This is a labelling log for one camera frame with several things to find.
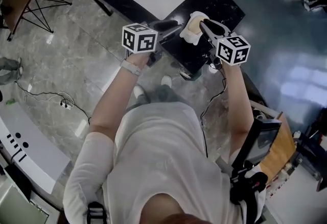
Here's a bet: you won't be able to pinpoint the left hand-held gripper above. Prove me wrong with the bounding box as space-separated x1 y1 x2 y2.
122 20 183 68

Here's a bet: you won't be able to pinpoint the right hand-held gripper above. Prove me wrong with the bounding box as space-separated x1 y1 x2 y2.
199 19 251 69

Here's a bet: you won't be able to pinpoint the beige bar of soap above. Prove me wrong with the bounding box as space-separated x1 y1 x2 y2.
188 17 206 35

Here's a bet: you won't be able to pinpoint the person's left forearm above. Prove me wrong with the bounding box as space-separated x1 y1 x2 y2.
88 64 144 135

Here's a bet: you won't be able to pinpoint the person's right forearm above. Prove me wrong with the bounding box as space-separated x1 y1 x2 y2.
221 62 255 140

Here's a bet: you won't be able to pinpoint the person's left hand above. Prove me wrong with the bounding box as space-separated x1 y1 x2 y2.
126 52 151 68

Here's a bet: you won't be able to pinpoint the black marble vanity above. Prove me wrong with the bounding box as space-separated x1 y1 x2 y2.
69 0 246 81

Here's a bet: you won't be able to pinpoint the person's white shoe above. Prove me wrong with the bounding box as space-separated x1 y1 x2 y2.
161 75 173 88
133 84 147 100

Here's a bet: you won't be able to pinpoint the white wristband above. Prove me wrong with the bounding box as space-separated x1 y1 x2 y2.
120 59 142 77

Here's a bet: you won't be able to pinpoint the person's dark trousers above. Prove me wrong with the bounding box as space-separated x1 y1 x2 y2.
137 84 190 112

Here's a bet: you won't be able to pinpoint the black monitor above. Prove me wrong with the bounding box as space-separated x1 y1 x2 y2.
231 117 283 169

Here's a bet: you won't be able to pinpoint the person's white shirt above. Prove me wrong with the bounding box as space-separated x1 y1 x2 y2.
62 102 265 224

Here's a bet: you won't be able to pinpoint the white power strip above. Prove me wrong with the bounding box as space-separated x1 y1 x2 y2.
59 99 73 110

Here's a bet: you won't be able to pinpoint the wooden side desk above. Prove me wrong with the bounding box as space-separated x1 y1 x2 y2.
249 99 297 186

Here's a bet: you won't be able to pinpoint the black belt pack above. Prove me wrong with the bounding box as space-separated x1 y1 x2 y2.
229 165 269 206

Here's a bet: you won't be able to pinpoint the white panel with black marks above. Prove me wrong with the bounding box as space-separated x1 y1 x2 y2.
0 102 73 194

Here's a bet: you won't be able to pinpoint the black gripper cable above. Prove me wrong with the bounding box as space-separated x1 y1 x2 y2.
200 64 228 159

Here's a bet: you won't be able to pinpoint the black floor cable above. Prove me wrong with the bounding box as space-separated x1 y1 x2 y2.
14 80 92 125

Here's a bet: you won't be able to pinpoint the black harness strap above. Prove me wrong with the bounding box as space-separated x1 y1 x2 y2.
86 201 108 224

